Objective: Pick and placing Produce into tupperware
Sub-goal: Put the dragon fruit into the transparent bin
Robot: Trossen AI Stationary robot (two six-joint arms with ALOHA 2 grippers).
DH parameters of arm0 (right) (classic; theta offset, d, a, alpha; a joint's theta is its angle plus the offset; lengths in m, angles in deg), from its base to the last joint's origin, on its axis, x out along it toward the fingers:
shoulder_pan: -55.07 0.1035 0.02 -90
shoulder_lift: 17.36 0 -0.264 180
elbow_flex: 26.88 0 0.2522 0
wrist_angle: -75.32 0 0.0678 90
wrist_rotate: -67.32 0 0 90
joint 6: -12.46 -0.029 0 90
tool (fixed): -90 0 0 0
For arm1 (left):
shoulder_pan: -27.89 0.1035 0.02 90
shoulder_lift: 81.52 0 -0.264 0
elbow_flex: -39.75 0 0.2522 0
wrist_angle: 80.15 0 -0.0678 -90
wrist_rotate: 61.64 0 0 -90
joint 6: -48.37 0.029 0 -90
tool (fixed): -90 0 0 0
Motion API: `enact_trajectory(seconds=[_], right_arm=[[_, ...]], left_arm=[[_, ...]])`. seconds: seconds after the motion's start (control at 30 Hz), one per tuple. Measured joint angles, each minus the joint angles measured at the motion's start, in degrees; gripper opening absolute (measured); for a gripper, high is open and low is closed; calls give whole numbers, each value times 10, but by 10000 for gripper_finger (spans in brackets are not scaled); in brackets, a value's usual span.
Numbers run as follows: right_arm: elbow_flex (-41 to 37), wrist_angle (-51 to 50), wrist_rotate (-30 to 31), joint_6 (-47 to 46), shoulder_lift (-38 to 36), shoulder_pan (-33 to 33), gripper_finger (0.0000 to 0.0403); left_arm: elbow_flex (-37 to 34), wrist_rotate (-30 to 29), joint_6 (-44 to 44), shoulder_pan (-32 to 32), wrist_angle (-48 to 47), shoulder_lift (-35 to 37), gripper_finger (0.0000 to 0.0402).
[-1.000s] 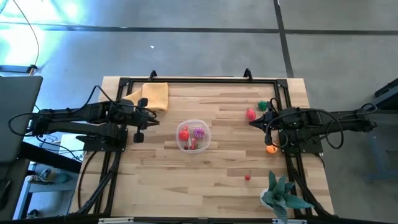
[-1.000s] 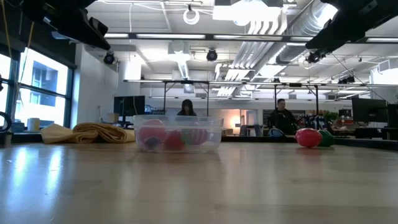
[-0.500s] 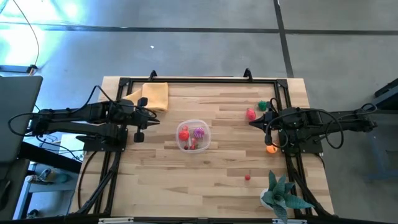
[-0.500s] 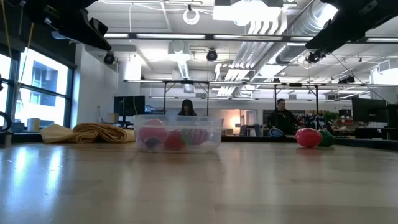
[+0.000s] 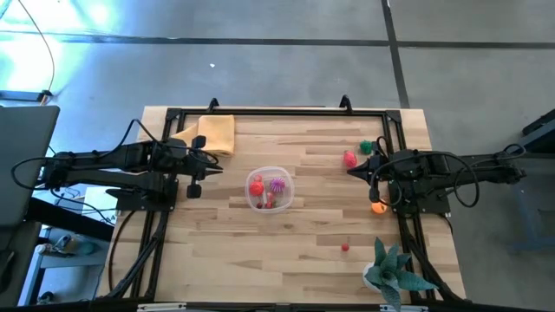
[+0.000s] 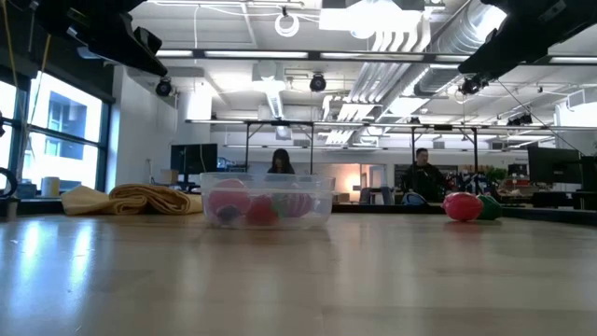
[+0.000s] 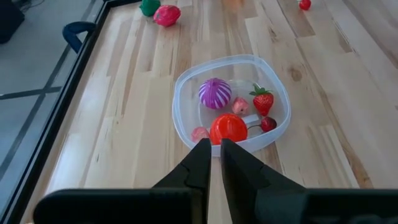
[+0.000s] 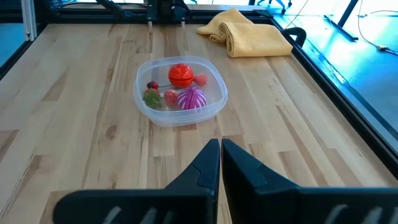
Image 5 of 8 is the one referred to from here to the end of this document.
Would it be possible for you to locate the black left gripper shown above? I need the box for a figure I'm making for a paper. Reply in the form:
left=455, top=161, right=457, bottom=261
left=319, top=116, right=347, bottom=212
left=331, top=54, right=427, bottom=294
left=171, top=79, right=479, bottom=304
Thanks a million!
left=186, top=134, right=224, bottom=199

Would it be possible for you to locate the potted green succulent plant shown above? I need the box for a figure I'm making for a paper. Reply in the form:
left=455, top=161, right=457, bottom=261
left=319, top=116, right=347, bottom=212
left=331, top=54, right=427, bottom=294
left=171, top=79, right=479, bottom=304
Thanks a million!
left=362, top=237, right=438, bottom=312

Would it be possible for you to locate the white paper sheet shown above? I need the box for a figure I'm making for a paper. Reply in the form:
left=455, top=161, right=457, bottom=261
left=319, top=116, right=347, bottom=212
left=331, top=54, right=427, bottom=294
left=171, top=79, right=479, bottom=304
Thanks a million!
left=82, top=185, right=117, bottom=226

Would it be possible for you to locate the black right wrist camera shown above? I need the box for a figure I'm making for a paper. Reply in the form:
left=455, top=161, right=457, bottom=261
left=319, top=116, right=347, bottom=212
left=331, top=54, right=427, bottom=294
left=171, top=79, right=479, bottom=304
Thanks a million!
left=392, top=149, right=420, bottom=173

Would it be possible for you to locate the folded yellow cloth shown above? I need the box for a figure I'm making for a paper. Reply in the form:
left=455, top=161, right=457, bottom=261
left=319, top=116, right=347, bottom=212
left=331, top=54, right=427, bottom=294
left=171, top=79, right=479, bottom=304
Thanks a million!
left=173, top=114, right=237, bottom=158

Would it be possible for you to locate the blue metal stand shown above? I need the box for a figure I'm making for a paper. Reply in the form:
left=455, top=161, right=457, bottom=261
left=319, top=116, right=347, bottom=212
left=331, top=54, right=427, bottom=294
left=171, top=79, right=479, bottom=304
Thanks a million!
left=505, top=107, right=555, bottom=257

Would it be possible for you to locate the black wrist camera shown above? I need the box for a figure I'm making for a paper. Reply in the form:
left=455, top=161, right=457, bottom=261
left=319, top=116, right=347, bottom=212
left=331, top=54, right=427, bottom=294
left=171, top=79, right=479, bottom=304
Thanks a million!
left=392, top=149, right=420, bottom=173
left=166, top=139, right=192, bottom=161

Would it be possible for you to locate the white metal bracket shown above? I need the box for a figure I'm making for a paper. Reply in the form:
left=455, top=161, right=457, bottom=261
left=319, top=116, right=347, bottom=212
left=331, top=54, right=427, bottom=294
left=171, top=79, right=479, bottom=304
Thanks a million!
left=137, top=302, right=187, bottom=312
left=380, top=304, right=428, bottom=312

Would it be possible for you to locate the clear plastic tupperware container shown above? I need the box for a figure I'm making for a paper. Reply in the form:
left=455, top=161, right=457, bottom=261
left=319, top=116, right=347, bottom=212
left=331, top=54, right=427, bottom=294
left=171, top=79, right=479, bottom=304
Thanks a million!
left=245, top=166, right=296, bottom=215

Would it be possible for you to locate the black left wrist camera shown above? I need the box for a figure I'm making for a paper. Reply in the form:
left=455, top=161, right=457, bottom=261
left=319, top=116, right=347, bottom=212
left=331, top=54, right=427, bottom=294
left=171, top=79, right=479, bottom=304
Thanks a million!
left=166, top=139, right=192, bottom=161

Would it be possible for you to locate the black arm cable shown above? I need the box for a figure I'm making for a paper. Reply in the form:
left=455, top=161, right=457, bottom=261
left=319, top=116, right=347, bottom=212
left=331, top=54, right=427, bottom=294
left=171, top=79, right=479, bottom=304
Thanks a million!
left=369, top=142, right=528, bottom=210
left=93, top=118, right=220, bottom=166

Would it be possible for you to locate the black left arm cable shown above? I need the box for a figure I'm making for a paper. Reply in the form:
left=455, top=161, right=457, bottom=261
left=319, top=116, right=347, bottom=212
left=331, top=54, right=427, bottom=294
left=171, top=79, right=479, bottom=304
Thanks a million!
left=93, top=118, right=220, bottom=166

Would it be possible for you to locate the black aluminium table frame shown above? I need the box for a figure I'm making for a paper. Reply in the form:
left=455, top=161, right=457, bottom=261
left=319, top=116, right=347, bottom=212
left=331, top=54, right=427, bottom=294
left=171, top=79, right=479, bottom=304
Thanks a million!
left=97, top=94, right=467, bottom=304

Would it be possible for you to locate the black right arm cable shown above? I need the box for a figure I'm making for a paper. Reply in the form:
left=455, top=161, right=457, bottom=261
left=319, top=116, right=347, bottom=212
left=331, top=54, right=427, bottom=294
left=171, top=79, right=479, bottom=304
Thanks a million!
left=369, top=142, right=528, bottom=210

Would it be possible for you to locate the yellow floor cable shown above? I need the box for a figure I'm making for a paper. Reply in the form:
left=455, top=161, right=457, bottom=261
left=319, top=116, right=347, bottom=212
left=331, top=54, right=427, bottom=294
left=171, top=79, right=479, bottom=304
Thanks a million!
left=16, top=0, right=56, bottom=107

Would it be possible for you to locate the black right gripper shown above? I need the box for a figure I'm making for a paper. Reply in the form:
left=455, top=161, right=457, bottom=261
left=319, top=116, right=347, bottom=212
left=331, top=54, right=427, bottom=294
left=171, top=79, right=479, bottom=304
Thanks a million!
left=347, top=151, right=394, bottom=204

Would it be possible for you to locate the black standing desk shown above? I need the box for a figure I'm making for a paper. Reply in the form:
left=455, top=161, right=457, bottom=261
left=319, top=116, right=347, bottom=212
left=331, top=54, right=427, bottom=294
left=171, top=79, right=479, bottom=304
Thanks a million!
left=0, top=89, right=54, bottom=104

